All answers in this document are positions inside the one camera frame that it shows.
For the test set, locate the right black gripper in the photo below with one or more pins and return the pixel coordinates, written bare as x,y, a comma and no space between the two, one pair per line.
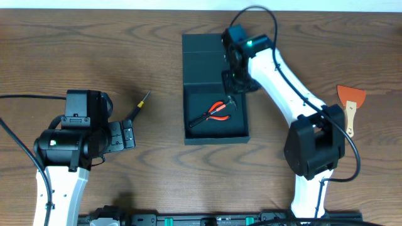
231,88

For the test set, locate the orange scraper wooden handle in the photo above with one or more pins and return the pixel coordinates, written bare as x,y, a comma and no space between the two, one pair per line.
351,99

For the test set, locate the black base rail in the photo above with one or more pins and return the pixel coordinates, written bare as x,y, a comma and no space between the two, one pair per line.
112,215

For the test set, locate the black yellow screwdriver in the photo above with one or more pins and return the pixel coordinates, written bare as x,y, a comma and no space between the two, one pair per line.
131,116

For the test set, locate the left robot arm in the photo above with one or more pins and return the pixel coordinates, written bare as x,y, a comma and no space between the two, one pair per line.
66,150

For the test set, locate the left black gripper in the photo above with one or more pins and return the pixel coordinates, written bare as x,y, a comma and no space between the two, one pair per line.
126,135

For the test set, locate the small claw hammer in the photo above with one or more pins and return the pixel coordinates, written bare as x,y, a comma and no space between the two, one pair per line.
230,101

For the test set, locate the dark green open gift box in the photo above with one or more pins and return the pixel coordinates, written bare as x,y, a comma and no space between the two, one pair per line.
203,64

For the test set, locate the red handled cutting pliers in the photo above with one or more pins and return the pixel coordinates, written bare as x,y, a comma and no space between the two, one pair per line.
220,113

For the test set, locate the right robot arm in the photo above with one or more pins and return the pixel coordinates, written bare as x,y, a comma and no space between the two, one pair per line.
315,142

